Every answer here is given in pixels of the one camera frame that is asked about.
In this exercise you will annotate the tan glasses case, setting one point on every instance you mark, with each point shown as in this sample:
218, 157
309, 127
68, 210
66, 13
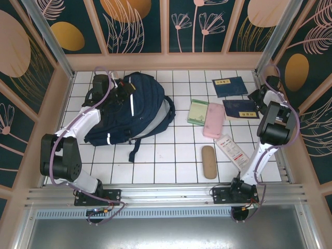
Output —
209, 162

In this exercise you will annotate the blue book three-character label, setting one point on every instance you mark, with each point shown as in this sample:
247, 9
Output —
241, 109

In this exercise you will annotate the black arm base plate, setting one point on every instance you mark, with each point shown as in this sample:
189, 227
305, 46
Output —
114, 195
220, 197

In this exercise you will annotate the pink pencil case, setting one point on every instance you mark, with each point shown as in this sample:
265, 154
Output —
214, 120

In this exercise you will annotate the white packet red print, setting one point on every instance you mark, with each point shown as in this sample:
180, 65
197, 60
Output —
232, 151

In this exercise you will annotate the green notebook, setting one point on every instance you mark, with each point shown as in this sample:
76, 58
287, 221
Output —
196, 112

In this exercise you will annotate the blue book four-character label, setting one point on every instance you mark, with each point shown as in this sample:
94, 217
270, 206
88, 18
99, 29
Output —
230, 86

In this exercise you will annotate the aluminium table side rail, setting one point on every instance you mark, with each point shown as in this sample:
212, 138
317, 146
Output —
65, 102
284, 166

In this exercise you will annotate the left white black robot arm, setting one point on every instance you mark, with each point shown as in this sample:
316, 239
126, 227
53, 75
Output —
80, 120

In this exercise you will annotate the aluminium corner post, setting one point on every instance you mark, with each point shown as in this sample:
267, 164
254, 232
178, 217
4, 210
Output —
55, 49
272, 39

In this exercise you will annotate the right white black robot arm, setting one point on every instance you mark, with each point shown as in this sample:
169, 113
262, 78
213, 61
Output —
255, 160

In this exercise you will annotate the aluminium front rail frame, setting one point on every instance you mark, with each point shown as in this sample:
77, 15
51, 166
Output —
166, 193

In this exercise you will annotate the navy blue student backpack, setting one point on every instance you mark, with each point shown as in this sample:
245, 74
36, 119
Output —
145, 109

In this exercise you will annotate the grey metal sheet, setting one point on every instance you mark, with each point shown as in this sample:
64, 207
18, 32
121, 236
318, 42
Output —
166, 233

